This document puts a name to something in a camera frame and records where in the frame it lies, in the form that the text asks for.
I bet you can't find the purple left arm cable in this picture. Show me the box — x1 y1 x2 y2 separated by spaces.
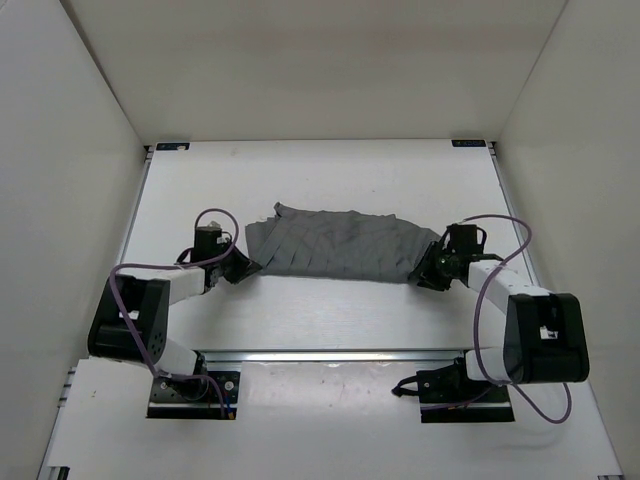
110 207 240 420

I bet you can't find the blue corner label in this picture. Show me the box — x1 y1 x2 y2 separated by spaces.
451 139 487 148
155 142 190 151

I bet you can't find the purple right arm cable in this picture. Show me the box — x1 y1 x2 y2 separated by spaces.
449 214 574 426

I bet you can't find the blue left corner label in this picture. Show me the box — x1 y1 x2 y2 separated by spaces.
155 142 190 151

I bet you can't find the grey pleated skirt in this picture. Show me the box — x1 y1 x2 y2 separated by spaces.
245 203 441 284

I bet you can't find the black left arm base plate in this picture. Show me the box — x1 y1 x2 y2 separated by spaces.
146 363 241 421

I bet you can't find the aluminium table edge rail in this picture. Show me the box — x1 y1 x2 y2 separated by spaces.
203 349 464 363

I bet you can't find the blue right corner label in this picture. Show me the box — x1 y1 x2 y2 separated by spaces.
451 139 487 148

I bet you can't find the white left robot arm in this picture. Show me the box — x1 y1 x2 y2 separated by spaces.
87 222 261 398

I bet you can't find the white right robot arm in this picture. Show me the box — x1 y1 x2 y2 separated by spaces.
409 224 590 401

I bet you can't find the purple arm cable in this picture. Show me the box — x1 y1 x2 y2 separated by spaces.
110 207 240 420
449 214 574 426

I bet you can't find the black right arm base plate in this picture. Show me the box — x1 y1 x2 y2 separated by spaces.
391 365 515 424

